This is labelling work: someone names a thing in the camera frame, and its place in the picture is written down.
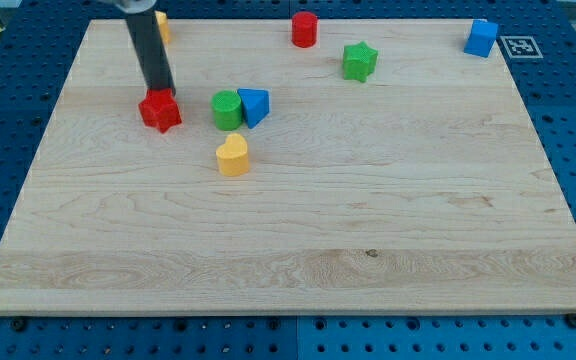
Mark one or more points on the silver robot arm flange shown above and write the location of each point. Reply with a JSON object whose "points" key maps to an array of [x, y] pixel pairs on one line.
{"points": [[131, 6]]}

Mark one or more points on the blue triangle block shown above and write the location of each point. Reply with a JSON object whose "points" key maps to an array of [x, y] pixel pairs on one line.
{"points": [[256, 105]]}

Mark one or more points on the yellow heart block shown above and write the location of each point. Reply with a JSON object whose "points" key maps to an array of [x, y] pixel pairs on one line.
{"points": [[232, 156]]}

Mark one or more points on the green cylinder block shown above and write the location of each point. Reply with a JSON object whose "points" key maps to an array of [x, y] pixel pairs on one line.
{"points": [[227, 110]]}

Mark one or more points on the wooden board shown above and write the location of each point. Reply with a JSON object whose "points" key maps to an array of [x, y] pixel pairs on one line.
{"points": [[423, 191]]}

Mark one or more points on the green star block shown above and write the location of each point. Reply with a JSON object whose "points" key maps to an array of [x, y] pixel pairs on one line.
{"points": [[358, 61]]}

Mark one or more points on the red star block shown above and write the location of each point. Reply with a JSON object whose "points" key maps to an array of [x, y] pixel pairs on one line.
{"points": [[160, 110]]}

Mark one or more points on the red cylinder block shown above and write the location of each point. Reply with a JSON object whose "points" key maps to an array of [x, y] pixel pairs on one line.
{"points": [[304, 29]]}

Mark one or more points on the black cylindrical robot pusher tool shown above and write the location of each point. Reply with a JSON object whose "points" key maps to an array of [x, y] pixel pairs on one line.
{"points": [[150, 51]]}

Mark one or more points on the yellow block behind tool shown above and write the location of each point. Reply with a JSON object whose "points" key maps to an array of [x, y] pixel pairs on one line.
{"points": [[163, 25]]}

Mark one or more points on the blue cube block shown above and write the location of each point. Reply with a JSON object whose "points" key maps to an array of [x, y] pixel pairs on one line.
{"points": [[481, 38]]}

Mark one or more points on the white fiducial marker tag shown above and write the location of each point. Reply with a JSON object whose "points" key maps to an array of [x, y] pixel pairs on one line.
{"points": [[521, 47]]}

